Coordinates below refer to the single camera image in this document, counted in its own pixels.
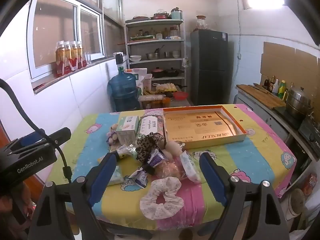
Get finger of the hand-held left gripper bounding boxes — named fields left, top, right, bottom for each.
left=45, top=127, right=72, bottom=146
left=10, top=129, right=47, bottom=149

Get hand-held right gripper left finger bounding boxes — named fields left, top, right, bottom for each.
left=27, top=152, right=119, bottom=240

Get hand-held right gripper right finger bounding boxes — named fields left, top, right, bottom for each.
left=199, top=152, right=290, bottom=240

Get white green tissue pack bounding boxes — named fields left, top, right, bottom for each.
left=180, top=151, right=202, bottom=183
left=107, top=165, right=124, bottom=185

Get green white plastic packet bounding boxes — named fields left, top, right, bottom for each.
left=116, top=145, right=138, bottom=159

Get purple tissue pack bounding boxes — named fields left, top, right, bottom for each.
left=129, top=169, right=150, bottom=188
left=145, top=150, right=173, bottom=174

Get purple plush doll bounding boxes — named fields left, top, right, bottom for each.
left=106, top=124, right=119, bottom=145

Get clear plastic bag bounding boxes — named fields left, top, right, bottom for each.
left=155, top=159, right=187, bottom=179

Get orange cardboard box tray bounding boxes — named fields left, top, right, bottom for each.
left=163, top=105, right=248, bottom=150

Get white floral scrunchie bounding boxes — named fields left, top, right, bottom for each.
left=139, top=177, right=184, bottom=221

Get leopard print scrunchie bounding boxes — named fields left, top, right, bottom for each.
left=136, top=132, right=167, bottom=162

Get cartoon print tablecloth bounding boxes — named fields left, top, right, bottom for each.
left=46, top=104, right=297, bottom=232

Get green tissue box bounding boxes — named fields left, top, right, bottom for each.
left=115, top=116, right=140, bottom=144

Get floral tissue box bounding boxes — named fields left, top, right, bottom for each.
left=136, top=114, right=165, bottom=140

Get orange drink bottle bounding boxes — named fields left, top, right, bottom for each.
left=62, top=41, right=73, bottom=74
left=76, top=41, right=88, bottom=68
left=70, top=41, right=80, bottom=71
left=55, top=42, right=66, bottom=77

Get grey kitchen cabinet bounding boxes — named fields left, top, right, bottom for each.
left=236, top=87, right=320, bottom=160

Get blue water jug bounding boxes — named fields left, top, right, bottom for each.
left=107, top=71, right=140, bottom=112

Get white bucket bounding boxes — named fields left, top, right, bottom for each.
left=286, top=189, right=307, bottom=220

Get noodle pack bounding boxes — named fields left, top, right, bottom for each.
left=138, top=94, right=167, bottom=102

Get wooden cutting board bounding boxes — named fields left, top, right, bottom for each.
left=236, top=84, right=286, bottom=110

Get black induction cooker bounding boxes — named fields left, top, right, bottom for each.
left=272, top=105, right=304, bottom=130

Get black water pump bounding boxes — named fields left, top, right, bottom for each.
left=115, top=53, right=125, bottom=73

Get orange plastic bag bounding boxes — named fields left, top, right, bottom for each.
left=301, top=172, right=318, bottom=193

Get white flour bag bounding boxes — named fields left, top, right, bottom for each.
left=130, top=68, right=153, bottom=95

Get egg tray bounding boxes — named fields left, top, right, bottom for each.
left=155, top=82, right=177, bottom=92

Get sliding glass window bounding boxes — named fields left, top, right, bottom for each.
left=27, top=0, right=105, bottom=80

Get gas stove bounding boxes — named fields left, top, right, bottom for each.
left=298, top=119, right=320, bottom=155

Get dark grey refrigerator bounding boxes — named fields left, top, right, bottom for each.
left=190, top=29, right=228, bottom=106

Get green yellow bottle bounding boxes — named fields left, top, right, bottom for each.
left=278, top=80, right=287, bottom=99

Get black wok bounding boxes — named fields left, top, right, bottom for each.
left=164, top=67, right=185, bottom=77

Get steel steamer pot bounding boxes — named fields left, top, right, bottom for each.
left=285, top=86, right=313, bottom=120

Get white metal shelf rack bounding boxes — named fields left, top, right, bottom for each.
left=124, top=19, right=187, bottom=98

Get glass jar with lid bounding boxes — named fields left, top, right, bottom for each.
left=196, top=15, right=208, bottom=30

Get red pan lids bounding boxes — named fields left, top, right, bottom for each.
left=150, top=9, right=170, bottom=20

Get teal canister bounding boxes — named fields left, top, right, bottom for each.
left=171, top=7, right=183, bottom=20

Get black cable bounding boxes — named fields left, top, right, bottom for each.
left=0, top=79, right=73, bottom=184

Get cardboard wall sheet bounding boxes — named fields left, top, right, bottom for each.
left=260, top=41, right=320, bottom=88

